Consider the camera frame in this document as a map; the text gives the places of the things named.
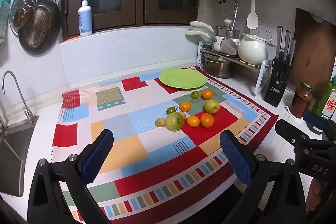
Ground brown wooden cutting board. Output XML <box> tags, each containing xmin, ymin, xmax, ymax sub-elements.
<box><xmin>289</xmin><ymin>7</ymin><xmax>336</xmax><ymax>90</ymax></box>

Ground green apple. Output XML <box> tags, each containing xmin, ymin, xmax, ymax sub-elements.
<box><xmin>165</xmin><ymin>112</ymin><xmax>185</xmax><ymax>132</ymax></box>
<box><xmin>204</xmin><ymin>99</ymin><xmax>220</xmax><ymax>115</ymax></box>

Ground black knife block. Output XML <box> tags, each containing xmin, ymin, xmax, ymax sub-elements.
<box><xmin>263</xmin><ymin>57</ymin><xmax>293</xmax><ymax>107</ymax></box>

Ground person's right hand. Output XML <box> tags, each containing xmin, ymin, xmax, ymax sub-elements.
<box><xmin>307</xmin><ymin>179</ymin><xmax>326</xmax><ymax>212</ymax></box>

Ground green dish soap bottle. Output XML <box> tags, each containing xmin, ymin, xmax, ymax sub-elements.
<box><xmin>311</xmin><ymin>76</ymin><xmax>336</xmax><ymax>119</ymax></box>

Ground white metal counter rack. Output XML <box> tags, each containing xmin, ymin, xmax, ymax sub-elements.
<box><xmin>198</xmin><ymin>41</ymin><xmax>269</xmax><ymax>96</ymax></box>

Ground white wall socket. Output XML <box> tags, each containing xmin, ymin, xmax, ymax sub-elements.
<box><xmin>253</xmin><ymin>25</ymin><xmax>277</xmax><ymax>46</ymax></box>

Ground white ceramic pot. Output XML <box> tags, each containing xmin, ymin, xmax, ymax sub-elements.
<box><xmin>238</xmin><ymin>33</ymin><xmax>272</xmax><ymax>65</ymax></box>

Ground steel pot with cream handle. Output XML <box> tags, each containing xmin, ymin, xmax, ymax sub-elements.
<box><xmin>190</xmin><ymin>19</ymin><xmax>240</xmax><ymax>39</ymax></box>

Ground steel hanging skimmer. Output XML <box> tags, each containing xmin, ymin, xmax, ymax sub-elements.
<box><xmin>220</xmin><ymin>0</ymin><xmax>240</xmax><ymax>55</ymax></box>

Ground small copper saucepan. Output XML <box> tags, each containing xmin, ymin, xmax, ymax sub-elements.
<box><xmin>13</xmin><ymin>0</ymin><xmax>34</xmax><ymax>29</ymax></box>

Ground white pump soap bottle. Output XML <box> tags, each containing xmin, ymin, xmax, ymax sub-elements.
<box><xmin>78</xmin><ymin>0</ymin><xmax>93</xmax><ymax>37</ymax></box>

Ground large steel stockpot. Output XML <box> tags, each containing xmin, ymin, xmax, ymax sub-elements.
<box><xmin>203</xmin><ymin>56</ymin><xmax>235</xmax><ymax>79</ymax></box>

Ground colourful patchwork table mat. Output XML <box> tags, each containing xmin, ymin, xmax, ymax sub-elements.
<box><xmin>50</xmin><ymin>65</ymin><xmax>279</xmax><ymax>220</ymax></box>

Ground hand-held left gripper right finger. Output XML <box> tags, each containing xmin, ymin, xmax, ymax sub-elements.
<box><xmin>219</xmin><ymin>130</ymin><xmax>307</xmax><ymax>224</ymax></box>

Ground steel sink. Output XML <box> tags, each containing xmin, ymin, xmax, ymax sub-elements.
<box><xmin>0</xmin><ymin>115</ymin><xmax>37</xmax><ymax>198</ymax></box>

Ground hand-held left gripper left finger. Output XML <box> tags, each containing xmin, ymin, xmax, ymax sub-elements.
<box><xmin>28</xmin><ymin>129</ymin><xmax>114</xmax><ymax>224</ymax></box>

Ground metal faucet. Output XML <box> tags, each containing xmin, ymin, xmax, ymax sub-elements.
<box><xmin>2</xmin><ymin>71</ymin><xmax>38</xmax><ymax>125</ymax></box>

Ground green plate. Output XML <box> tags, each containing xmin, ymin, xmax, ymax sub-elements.
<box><xmin>159</xmin><ymin>69</ymin><xmax>207</xmax><ymax>90</ymax></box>

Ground glass jar with green lid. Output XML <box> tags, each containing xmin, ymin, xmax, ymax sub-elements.
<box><xmin>292</xmin><ymin>82</ymin><xmax>314</xmax><ymax>119</ymax></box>

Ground white rice paddle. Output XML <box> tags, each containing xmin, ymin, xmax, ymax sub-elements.
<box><xmin>247</xmin><ymin>0</ymin><xmax>259</xmax><ymax>30</ymax></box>

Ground black kitchen shears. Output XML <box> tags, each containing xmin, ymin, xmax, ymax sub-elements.
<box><xmin>272</xmin><ymin>58</ymin><xmax>288</xmax><ymax>75</ymax></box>

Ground black frying pan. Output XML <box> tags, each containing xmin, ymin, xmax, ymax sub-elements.
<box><xmin>18</xmin><ymin>0</ymin><xmax>62</xmax><ymax>55</ymax></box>

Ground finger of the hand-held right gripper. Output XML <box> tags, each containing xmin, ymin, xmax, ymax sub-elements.
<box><xmin>275</xmin><ymin>119</ymin><xmax>313</xmax><ymax>146</ymax></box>
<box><xmin>302</xmin><ymin>111</ymin><xmax>336</xmax><ymax>141</ymax></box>

